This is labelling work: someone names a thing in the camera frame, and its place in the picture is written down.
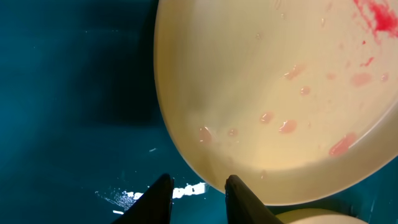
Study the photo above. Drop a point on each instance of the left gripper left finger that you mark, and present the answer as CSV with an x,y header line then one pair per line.
x,y
154,206

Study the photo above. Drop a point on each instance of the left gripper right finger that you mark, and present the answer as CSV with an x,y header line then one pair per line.
x,y
243,206

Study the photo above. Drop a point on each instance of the yellow-green plate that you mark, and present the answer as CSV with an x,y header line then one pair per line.
x,y
298,98
317,216

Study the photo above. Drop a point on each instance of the teal plastic tray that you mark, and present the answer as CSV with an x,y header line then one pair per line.
x,y
82,132

